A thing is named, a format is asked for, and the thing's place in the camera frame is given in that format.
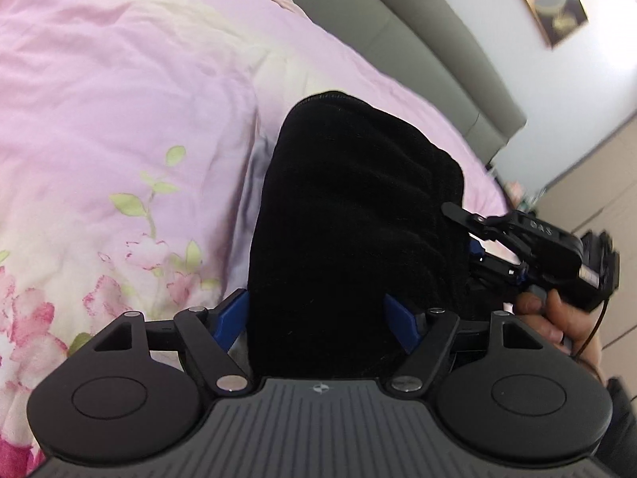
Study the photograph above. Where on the beige wardrobe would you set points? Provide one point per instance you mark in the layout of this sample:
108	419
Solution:
597	179

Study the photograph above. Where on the wall poster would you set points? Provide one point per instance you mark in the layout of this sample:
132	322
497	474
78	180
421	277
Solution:
552	0

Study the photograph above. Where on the pink floral duvet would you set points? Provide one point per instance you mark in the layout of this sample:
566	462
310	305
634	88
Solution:
99	84

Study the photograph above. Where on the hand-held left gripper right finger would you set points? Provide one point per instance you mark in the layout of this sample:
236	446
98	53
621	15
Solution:
400	321

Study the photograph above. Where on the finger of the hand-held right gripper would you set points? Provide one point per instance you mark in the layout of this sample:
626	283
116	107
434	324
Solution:
497	266
477	221

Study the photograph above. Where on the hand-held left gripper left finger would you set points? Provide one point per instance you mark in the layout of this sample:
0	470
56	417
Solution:
231	321

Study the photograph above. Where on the grey padded headboard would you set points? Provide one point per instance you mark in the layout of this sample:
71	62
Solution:
398	20

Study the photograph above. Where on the black pants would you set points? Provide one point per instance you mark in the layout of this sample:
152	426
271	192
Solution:
348	209

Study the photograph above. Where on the person's right hand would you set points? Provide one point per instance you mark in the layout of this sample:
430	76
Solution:
562	323

